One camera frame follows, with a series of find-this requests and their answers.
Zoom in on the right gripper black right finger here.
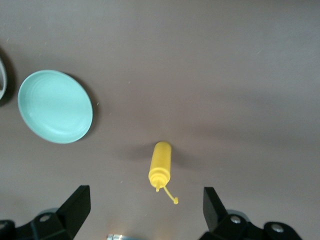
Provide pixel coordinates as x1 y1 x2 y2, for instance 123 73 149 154
199 186 305 240

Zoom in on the yellow mustard squeeze bottle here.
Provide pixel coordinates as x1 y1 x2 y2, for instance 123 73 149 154
147 141 180 205

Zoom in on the green round plate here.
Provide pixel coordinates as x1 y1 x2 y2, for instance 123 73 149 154
17 69 94 145

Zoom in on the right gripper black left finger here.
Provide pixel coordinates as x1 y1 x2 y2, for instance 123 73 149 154
0 185 91 240

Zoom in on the beige round plate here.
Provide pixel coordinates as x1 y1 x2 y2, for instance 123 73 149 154
0 53 8 100

